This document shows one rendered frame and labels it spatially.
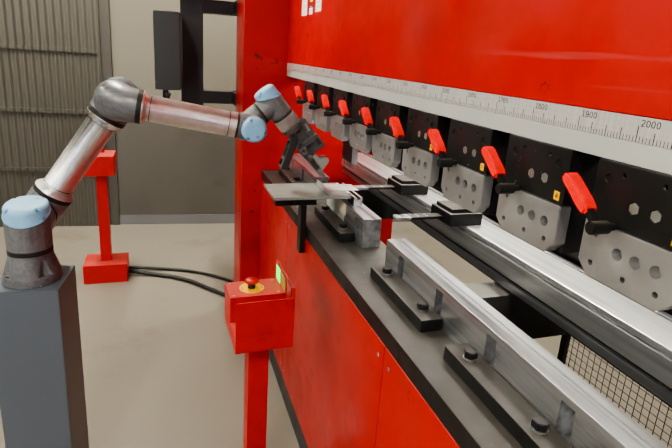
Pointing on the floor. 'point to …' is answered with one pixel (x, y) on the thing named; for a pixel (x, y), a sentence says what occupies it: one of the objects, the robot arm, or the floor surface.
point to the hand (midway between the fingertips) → (320, 175)
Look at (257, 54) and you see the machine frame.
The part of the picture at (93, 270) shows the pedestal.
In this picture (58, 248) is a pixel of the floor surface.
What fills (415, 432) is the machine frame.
